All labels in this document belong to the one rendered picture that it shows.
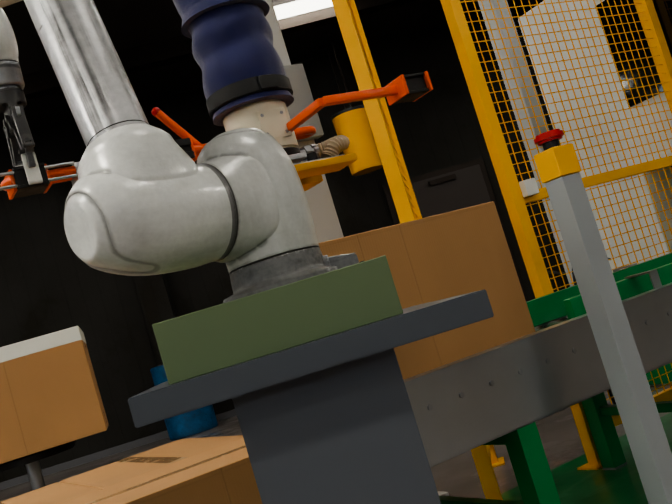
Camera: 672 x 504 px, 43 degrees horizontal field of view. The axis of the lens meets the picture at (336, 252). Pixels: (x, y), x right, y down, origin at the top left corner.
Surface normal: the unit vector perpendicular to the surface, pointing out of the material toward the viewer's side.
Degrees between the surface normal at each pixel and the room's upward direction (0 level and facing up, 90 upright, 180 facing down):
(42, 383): 90
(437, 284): 90
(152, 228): 112
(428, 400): 90
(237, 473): 90
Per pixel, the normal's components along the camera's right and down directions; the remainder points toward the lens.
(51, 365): 0.24, -0.14
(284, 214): 0.50, -0.18
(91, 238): -0.72, 0.22
